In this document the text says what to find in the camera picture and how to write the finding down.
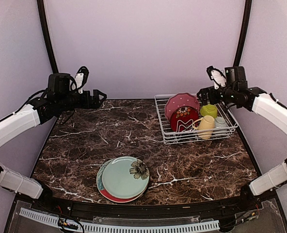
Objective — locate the small red flower plate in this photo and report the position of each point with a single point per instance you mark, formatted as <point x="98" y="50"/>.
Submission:
<point x="183" y="118"/>

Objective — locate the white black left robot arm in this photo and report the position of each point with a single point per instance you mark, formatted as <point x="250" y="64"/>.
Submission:
<point x="63" y="93"/>

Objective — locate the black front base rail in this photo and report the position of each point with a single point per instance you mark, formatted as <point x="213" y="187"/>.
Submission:
<point x="170" y="200"/>

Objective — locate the white wire dish rack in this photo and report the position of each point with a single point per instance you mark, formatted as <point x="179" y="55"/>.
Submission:
<point x="189" y="134"/>

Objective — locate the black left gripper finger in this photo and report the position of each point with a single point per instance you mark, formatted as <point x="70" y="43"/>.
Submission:
<point x="100" y="99"/>
<point x="97" y="92"/>

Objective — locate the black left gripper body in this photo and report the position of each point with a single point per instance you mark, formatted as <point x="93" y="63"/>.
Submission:
<point x="87" y="103"/>

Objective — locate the red teal flower plate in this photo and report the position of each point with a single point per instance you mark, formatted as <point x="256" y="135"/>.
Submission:
<point x="104" y="192"/>

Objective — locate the lime green cup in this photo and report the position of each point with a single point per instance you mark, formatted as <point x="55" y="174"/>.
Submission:
<point x="209" y="110"/>

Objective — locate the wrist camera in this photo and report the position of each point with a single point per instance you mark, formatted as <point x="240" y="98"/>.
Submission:
<point x="216" y="76"/>
<point x="81" y="78"/>

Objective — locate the pale yellow mug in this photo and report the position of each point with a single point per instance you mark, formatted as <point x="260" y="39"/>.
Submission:
<point x="204" y="126"/>

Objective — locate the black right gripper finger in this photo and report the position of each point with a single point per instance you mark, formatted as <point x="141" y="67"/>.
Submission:
<point x="204" y="100"/>
<point x="202" y="93"/>

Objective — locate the white slotted cable duct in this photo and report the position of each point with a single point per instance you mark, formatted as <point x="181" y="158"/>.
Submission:
<point x="121" y="226"/>

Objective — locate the pale green glass cup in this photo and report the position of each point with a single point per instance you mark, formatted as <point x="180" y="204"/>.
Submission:
<point x="220" y="125"/>

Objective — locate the pink dotted bowl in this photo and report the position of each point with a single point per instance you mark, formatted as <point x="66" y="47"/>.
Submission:
<point x="179" y="100"/>

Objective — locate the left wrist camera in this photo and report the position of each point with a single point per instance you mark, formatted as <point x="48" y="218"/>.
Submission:
<point x="81" y="78"/>

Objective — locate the light teal flower plate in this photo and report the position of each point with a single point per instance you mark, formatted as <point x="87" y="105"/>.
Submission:
<point x="125" y="177"/>

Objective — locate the right black frame post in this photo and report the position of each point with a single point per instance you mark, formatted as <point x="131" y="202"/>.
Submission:
<point x="243" y="32"/>

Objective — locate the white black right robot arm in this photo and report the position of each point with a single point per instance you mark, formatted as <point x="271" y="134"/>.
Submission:
<point x="231" y="86"/>

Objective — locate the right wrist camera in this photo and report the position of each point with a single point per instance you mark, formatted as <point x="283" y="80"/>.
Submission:
<point x="216" y="76"/>

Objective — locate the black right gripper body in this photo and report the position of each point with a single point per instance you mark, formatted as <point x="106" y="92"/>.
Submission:
<point x="214" y="99"/>

